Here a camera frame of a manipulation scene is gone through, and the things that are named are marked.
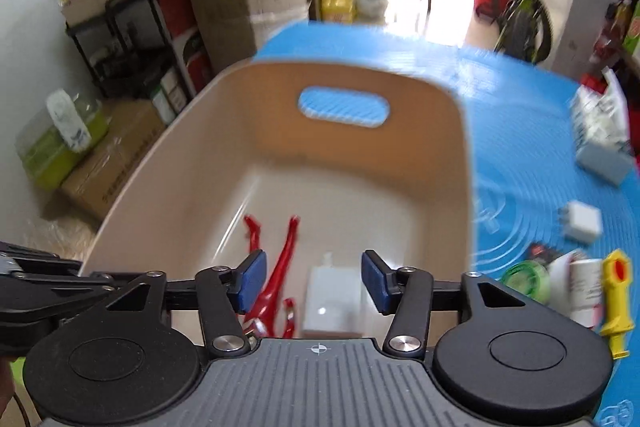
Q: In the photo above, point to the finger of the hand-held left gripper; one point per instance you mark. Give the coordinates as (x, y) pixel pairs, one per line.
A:
(35, 257)
(55, 289)

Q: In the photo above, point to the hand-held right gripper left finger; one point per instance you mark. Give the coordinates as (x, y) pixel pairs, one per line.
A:
(250, 279)

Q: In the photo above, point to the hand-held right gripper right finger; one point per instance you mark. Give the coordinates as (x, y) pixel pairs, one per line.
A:
(376, 279)

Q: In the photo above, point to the large white power adapter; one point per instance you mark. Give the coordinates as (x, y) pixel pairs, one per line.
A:
(332, 302)

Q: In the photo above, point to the beige plastic storage bin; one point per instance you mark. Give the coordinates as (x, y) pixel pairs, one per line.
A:
(210, 167)

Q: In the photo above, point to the tape roll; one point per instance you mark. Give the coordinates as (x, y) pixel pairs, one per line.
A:
(525, 281)

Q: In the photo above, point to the white plastic bottle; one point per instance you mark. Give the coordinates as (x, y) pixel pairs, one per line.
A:
(586, 292)

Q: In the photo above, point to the small white plug charger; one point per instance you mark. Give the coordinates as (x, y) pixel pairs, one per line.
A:
(582, 224)

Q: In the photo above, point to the yellow plastic tool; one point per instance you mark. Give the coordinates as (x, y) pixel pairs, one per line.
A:
(616, 302)

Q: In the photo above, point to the green plastic container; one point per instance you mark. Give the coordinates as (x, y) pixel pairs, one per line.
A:
(55, 157)

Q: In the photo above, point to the low cardboard box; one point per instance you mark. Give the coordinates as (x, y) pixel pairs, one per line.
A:
(115, 157)

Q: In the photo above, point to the white patterned bottle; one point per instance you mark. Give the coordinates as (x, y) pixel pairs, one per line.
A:
(67, 122)

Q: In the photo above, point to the blue silicone mat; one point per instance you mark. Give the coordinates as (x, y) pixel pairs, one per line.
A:
(525, 117)

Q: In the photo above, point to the black shelf rack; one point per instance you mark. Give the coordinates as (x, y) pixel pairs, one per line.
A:
(125, 47)

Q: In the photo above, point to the red appliance box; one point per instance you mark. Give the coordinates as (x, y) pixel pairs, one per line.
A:
(182, 37)

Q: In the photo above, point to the tissue pack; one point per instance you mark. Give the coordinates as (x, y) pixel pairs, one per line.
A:
(600, 132)

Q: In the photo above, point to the yellow oil jug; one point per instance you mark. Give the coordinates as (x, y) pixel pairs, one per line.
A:
(339, 4)

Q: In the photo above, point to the white chest freezer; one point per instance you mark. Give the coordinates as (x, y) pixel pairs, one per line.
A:
(585, 7)

